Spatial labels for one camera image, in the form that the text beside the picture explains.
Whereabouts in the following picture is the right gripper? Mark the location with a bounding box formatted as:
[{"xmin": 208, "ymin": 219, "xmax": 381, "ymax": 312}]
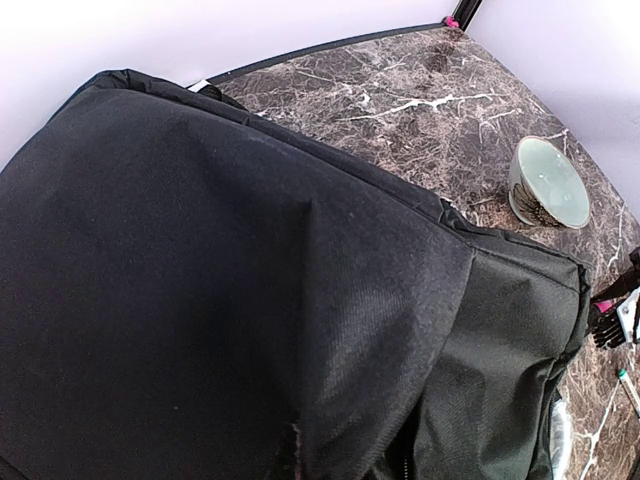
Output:
[{"xmin": 590, "ymin": 312, "xmax": 627, "ymax": 349}]

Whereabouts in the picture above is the black pink highlighter marker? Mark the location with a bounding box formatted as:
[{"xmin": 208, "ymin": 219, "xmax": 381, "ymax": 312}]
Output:
[{"xmin": 592, "ymin": 300, "xmax": 614, "ymax": 315}]

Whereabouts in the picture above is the black student backpack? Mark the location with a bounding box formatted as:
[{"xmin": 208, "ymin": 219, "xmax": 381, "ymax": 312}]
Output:
[{"xmin": 1, "ymin": 70, "xmax": 590, "ymax": 479}]

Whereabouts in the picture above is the grey white pen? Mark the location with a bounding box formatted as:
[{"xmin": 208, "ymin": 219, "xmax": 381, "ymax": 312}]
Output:
[{"xmin": 617, "ymin": 369, "xmax": 640, "ymax": 419}]

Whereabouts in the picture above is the far celadon bowl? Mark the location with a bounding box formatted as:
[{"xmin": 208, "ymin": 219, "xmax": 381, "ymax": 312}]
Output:
[{"xmin": 508, "ymin": 136, "xmax": 591, "ymax": 229}]

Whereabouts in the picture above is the right black frame post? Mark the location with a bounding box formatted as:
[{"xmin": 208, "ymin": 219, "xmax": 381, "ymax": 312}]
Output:
[{"xmin": 444, "ymin": 0, "xmax": 482, "ymax": 31}]

